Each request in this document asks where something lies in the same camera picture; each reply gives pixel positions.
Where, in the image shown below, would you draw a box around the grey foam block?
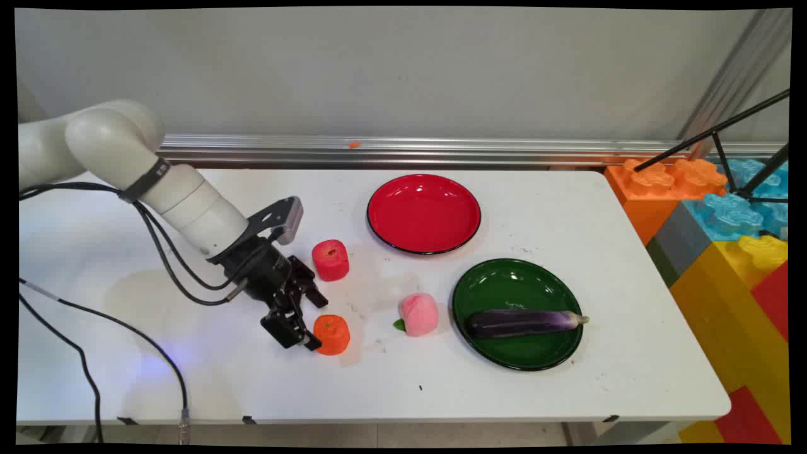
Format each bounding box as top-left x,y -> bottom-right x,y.
646,202 -> 713,288

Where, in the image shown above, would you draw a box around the pink toy peach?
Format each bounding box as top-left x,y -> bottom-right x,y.
393,293 -> 439,337

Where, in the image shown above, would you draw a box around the colourful giant building blocks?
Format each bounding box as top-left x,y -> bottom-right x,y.
670,235 -> 790,443

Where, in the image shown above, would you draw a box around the orange toy mandarin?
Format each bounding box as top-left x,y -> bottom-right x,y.
313,314 -> 351,356

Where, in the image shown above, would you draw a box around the purple toy eggplant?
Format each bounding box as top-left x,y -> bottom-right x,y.
465,309 -> 590,339

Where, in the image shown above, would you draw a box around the black tripod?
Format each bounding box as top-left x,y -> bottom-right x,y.
634,88 -> 790,204

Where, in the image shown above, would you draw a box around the grey wrist camera, black bracket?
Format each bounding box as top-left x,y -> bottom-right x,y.
246,197 -> 305,248

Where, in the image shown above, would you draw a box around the red toy apple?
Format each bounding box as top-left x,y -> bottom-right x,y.
311,239 -> 350,282

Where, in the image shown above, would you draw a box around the green plate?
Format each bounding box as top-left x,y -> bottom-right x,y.
451,258 -> 584,371

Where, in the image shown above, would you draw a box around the black cable with silver plug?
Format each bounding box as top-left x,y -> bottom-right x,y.
18,182 -> 278,446

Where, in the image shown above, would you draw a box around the red plate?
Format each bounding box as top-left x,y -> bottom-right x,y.
367,174 -> 482,256

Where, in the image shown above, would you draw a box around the aluminium wall rail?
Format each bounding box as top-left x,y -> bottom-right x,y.
158,134 -> 789,170

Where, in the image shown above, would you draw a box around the blue foam block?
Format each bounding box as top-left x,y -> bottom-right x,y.
684,158 -> 790,242

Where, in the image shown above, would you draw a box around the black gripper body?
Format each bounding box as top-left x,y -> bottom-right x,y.
209,235 -> 305,310

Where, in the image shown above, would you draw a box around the black velcro strap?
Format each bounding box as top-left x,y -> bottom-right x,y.
119,158 -> 172,204

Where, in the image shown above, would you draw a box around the red foam block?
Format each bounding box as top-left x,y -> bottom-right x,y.
716,386 -> 782,445
750,262 -> 790,342

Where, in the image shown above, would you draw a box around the grey table leg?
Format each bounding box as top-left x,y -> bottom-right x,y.
564,421 -> 685,446

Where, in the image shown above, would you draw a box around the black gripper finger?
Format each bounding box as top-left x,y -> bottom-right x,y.
260,308 -> 323,352
289,255 -> 329,309

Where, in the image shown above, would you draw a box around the orange foam block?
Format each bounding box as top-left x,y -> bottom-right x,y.
604,158 -> 729,247

